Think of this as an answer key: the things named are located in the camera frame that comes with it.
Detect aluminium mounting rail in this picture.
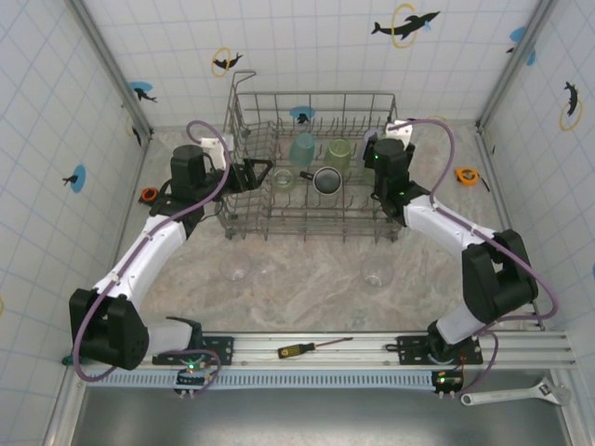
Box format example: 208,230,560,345
72,330,577,371

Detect steel adjustable wrench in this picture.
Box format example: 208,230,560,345
459,375,574,408

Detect aluminium frame post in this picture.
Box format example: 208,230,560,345
476,0,559,131
64,0,154,143

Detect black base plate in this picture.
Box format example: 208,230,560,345
384,334,484,366
152,333,235,368

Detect clear glass cup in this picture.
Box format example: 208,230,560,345
218,253,252,282
360,256,395,289

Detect yellow black screwdriver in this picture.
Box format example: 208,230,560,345
277,336,354,360

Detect left controller board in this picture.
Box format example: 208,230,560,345
174,355,210,399

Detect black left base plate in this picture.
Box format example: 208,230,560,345
152,333,235,368

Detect grey wire dish rack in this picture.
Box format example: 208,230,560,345
213,69,404,245

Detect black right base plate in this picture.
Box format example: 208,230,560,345
384,334,484,366

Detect large dolphin yellow ring sticker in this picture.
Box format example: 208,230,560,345
370,3,442,50

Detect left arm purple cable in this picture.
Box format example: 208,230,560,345
72,119,231,396

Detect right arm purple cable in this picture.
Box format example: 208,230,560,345
392,118,559,399

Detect controller board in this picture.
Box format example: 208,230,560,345
174,355,210,399
430,369,465,399

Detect right controller board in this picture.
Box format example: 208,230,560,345
430,369,465,399

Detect blue round dolphin sticker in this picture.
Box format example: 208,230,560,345
127,81,158,104
61,164,88,194
505,26,537,66
288,105,317,125

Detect black steel mug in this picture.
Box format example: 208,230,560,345
298,165,345,196

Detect yellow orange tape measure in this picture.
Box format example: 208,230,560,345
454,166,489,192

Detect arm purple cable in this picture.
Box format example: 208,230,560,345
72,119,231,396
392,118,559,399

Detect teal translucent cup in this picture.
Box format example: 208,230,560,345
287,132,317,168

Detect short green glass cup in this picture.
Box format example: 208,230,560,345
271,166,298,195

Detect bright green translucent cup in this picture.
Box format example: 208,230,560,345
324,138,350,171

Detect slotted grey cable duct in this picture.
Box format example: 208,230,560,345
86,369,441,391

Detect grey metal panel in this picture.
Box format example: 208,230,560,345
69,385,573,446

